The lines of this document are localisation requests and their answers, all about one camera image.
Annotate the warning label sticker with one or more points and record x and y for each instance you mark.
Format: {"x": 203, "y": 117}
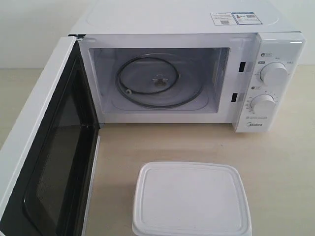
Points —
{"x": 235, "y": 18}

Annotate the upper white control knob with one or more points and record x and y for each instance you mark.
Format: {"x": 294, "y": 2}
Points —
{"x": 274, "y": 74}

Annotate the white plastic food container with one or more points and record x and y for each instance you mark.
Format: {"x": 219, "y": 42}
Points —
{"x": 178, "y": 198}

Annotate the white microwave door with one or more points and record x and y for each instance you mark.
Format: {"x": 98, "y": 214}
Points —
{"x": 47, "y": 161}

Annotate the lower white timer knob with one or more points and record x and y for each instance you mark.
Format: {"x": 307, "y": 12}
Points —
{"x": 263, "y": 104}

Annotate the glass turntable plate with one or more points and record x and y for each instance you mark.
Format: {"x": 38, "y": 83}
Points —
{"x": 160, "y": 80}

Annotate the white microwave oven body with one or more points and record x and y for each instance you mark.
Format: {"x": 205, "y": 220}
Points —
{"x": 231, "y": 57}

